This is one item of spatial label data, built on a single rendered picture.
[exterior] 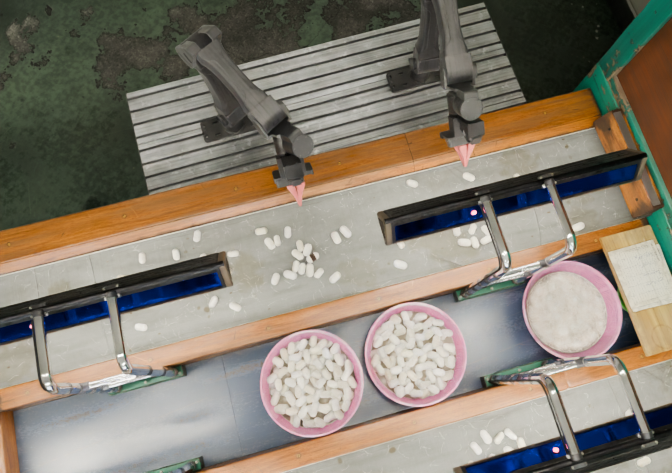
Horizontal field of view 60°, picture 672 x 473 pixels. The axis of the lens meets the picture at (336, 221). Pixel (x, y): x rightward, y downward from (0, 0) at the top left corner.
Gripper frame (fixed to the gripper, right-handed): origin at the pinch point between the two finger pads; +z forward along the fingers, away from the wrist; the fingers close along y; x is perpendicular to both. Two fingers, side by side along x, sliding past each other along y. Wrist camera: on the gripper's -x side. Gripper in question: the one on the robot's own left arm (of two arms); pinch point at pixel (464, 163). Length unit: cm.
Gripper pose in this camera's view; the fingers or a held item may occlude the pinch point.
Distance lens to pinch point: 161.5
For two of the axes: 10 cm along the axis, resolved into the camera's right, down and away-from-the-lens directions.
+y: 9.7, -2.4, 0.9
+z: 1.8, 8.9, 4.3
